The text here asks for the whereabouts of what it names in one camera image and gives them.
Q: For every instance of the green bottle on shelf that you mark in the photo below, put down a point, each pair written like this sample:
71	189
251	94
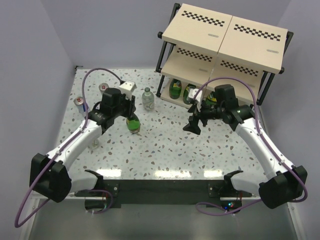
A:
175	88

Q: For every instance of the silver blue can front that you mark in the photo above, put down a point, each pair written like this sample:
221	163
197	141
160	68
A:
80	105

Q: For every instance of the beige three-tier shelf unit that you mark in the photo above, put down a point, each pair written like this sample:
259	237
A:
209	48

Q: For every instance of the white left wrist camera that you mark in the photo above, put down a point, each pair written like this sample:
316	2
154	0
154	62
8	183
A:
127	88

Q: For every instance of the clear bottle green cap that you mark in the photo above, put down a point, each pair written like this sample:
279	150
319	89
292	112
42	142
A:
148	99
94	144

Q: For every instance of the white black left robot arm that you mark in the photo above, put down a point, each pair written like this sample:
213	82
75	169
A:
49	173

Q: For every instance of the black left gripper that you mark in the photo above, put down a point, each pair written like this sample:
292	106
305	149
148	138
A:
131	104

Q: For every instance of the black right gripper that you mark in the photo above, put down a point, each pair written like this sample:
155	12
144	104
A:
193	126

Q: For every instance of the silver blue can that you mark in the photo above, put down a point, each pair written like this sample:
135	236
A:
102	87
80	105

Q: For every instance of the green Perrier bottle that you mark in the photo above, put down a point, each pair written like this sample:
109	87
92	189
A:
211	100
133	124
186	92

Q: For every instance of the silver blue can back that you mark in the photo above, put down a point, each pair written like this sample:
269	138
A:
102	87

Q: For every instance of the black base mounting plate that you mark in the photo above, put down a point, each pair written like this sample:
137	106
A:
118	192

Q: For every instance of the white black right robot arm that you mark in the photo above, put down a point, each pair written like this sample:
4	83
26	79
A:
284	182

